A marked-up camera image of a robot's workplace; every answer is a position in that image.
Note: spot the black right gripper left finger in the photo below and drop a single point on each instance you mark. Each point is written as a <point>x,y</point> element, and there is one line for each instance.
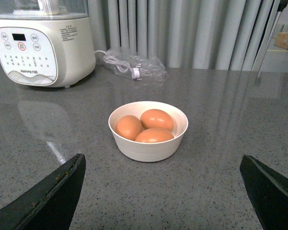
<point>51,203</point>

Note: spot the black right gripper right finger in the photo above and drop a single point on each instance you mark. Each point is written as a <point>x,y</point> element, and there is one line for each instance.
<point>268,192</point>

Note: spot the brown egg left in bowl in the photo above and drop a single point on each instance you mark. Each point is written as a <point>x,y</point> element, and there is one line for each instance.
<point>128,127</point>

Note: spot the brown egg in bowl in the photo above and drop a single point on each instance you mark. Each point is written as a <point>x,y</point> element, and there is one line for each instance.
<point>154,135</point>
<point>156,118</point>
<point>128,127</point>

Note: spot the brown egg front in bowl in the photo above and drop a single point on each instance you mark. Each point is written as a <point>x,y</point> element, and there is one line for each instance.
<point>154,135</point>

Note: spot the brown egg back in bowl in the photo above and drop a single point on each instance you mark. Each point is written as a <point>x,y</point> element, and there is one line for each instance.
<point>156,118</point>

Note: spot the cardboard box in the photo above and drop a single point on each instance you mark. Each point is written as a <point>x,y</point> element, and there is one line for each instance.
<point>282,40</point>

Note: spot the white round bowl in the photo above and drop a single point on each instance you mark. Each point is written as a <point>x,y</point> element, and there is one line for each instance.
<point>149,152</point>

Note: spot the clear plastic bag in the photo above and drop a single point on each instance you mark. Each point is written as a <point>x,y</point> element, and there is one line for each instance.
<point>129,64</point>

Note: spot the white Joyoung soymilk maker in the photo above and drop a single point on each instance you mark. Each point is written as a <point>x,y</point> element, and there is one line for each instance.
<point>46,43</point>

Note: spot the grey curtain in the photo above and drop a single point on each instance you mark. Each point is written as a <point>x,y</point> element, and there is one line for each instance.
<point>198,34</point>

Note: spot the metal tripod leg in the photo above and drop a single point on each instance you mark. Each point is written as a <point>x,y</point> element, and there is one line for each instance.
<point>268,40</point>

